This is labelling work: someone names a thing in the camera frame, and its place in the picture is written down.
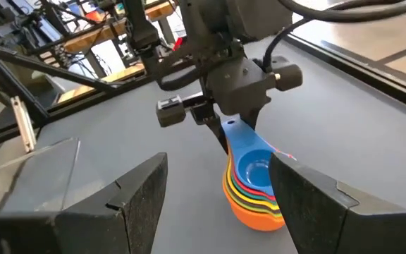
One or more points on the yellow measuring cup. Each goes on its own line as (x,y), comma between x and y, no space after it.
(249,199)

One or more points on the black table frame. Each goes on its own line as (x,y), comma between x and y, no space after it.
(365,75)

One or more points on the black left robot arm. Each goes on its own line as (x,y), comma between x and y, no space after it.
(224,21)

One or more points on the silver aluminium bar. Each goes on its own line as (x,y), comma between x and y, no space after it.
(23,123)

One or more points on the clear glass baking dish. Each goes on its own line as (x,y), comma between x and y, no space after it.
(37,176)

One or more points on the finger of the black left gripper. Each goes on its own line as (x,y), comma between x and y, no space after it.
(217,130)
(254,118)

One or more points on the blue measuring cup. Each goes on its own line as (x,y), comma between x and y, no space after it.
(254,169)

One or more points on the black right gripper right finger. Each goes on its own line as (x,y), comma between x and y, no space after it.
(330,225)

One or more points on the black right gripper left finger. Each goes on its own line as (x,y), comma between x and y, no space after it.
(111,225)

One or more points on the purple measuring cup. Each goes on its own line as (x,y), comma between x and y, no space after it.
(249,204)

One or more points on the teal measuring cup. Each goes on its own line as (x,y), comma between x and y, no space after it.
(249,193)

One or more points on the red measuring cup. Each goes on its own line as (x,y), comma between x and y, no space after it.
(249,189)

